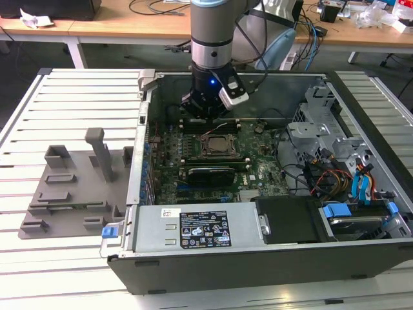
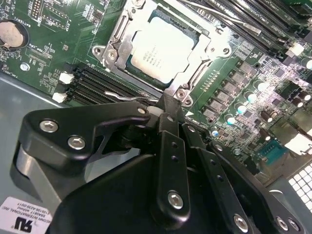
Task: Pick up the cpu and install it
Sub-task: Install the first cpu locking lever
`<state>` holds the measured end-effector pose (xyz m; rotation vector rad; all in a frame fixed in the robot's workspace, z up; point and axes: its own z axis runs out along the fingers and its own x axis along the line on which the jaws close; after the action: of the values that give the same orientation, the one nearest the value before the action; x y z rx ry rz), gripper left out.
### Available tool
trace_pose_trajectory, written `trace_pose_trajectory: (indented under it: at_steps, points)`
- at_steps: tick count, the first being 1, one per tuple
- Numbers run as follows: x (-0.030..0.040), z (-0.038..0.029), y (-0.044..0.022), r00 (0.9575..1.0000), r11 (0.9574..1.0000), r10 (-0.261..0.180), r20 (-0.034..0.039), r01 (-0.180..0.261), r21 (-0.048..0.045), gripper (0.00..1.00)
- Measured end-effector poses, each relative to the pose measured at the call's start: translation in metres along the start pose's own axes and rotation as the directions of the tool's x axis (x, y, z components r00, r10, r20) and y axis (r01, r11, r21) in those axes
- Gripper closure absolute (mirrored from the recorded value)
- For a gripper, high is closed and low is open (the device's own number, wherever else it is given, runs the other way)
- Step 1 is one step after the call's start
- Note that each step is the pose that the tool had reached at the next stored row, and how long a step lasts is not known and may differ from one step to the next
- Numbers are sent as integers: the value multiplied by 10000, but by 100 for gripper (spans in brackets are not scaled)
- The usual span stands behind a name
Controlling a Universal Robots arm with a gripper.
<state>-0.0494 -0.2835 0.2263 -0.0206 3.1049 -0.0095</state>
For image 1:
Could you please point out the metal locking lever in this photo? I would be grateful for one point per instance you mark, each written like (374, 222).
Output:
(213, 128)

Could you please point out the blue case latch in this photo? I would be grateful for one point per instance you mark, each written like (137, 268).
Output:
(108, 233)

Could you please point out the crumpled white paper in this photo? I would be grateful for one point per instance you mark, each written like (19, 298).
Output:
(32, 19)

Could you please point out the white black small box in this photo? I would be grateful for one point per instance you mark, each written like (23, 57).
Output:
(403, 27)

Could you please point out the small black adapter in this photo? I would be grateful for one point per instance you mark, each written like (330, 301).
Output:
(321, 31)

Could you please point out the black equipment box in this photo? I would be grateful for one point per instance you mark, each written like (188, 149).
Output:
(48, 8)

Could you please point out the black silver PC case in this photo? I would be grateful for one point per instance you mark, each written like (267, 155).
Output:
(226, 271)

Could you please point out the silver drive cage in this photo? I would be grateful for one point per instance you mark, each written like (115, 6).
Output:
(309, 135)

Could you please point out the round coin cell battery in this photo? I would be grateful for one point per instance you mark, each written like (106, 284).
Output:
(258, 129)

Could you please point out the clear plastic bags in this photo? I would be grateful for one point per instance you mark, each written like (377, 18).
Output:
(371, 14)

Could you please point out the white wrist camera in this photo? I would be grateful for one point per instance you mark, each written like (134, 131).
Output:
(234, 97)

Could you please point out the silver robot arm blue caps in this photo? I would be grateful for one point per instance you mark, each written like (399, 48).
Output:
(209, 26)

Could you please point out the RAM slot white latches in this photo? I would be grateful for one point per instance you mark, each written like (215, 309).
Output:
(242, 168)
(213, 161)
(193, 126)
(235, 119)

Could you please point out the hard disk in blue carrier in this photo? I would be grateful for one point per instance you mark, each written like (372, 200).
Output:
(337, 210)

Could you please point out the silver chipset heatsink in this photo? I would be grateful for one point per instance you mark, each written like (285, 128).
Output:
(249, 194)

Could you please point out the green motherboard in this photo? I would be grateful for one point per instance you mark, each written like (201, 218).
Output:
(264, 168)

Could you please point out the silver green CPU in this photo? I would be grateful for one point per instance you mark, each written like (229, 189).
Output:
(219, 145)

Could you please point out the black desktop box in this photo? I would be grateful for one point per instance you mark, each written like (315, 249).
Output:
(298, 9)

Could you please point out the red white packet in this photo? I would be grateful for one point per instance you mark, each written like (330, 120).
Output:
(405, 6)

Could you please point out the white power strip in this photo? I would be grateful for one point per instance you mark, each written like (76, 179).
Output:
(290, 61)

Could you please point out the black plastic shroud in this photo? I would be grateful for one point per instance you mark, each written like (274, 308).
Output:
(290, 223)

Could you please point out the black graphics card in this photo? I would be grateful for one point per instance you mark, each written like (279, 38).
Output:
(209, 177)

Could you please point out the grey parts rack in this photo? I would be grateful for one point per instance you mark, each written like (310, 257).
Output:
(80, 193)

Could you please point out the silver power supply unit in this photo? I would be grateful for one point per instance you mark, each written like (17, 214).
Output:
(151, 232)

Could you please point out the wooden desk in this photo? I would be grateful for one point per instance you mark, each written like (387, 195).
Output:
(13, 27)
(129, 26)

